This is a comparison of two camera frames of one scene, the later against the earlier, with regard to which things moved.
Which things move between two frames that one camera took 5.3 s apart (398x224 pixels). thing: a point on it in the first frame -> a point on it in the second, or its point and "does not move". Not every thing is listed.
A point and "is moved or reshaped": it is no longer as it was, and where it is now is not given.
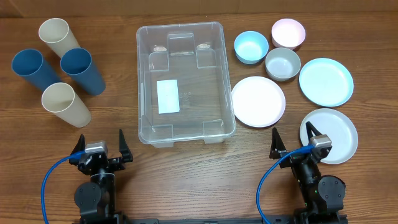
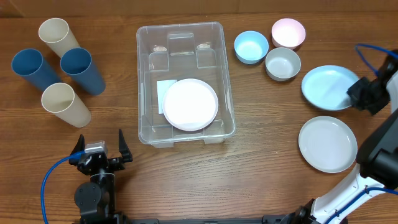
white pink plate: x=257 y=101 -> x=190 y=104
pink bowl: x=287 y=33 does not move
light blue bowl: x=250 y=46 does not move
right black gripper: x=275 y=151 -> x=356 y=98
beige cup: x=56 y=33 does not move
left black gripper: x=124 y=149 does not move
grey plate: x=339 y=126 is moved or reshaped
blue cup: x=78 y=64 does not move
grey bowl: x=282 y=64 does not move
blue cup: x=28 y=64 does not move
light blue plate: x=326 y=82 is moved or reshaped
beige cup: x=60 y=99 does not move
